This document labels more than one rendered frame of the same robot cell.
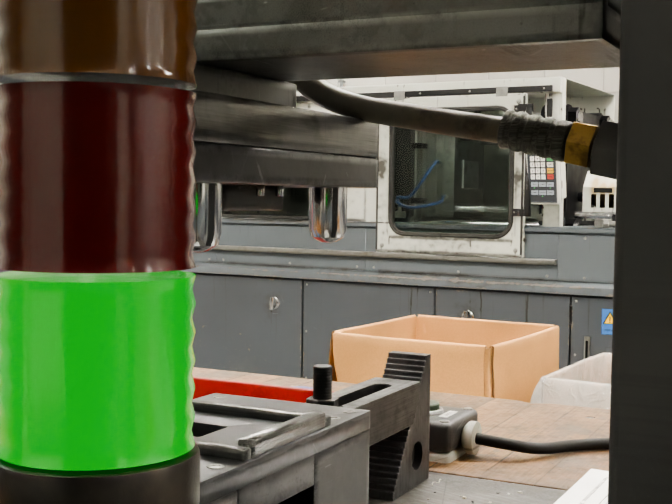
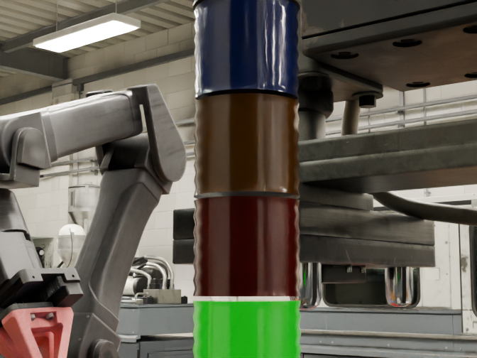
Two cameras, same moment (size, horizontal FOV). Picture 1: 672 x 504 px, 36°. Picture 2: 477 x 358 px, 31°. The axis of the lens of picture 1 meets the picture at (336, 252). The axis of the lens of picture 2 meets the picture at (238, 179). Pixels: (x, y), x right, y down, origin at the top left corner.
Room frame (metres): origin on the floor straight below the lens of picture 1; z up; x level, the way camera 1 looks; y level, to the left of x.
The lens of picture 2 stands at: (-0.10, -0.02, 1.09)
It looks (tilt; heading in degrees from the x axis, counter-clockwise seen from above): 7 degrees up; 12
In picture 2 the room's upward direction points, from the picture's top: straight up
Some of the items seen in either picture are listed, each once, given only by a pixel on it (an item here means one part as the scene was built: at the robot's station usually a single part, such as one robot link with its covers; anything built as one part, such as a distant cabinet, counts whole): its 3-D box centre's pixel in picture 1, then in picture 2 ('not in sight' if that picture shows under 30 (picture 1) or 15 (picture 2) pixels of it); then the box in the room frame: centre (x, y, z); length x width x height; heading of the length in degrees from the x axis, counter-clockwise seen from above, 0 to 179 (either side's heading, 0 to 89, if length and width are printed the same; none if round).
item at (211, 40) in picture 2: not in sight; (246, 55); (0.20, 0.05, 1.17); 0.04 x 0.04 x 0.03
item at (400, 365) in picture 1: (393, 422); not in sight; (0.71, -0.04, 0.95); 0.06 x 0.03 x 0.09; 154
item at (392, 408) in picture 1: (350, 435); not in sight; (0.65, -0.01, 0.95); 0.15 x 0.03 x 0.10; 154
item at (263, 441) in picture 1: (284, 453); not in sight; (0.49, 0.02, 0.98); 0.07 x 0.01 x 0.03; 154
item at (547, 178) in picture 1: (547, 163); not in sight; (4.96, -1.00, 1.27); 0.23 x 0.18 x 0.38; 150
